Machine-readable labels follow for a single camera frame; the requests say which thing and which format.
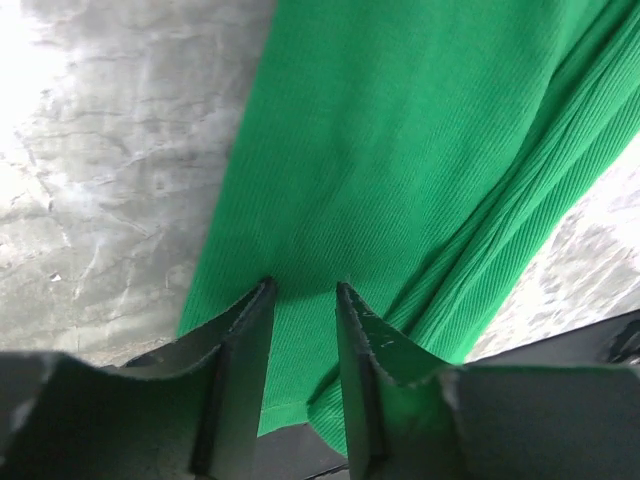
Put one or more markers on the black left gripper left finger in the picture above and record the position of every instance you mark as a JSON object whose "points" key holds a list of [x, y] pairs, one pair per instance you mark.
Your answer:
{"points": [[193, 404]]}

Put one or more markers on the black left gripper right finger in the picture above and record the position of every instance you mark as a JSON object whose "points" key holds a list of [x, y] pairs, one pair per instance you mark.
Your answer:
{"points": [[564, 408]]}

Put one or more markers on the green tank top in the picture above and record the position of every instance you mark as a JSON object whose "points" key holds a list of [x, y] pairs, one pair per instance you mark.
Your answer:
{"points": [[422, 151]]}

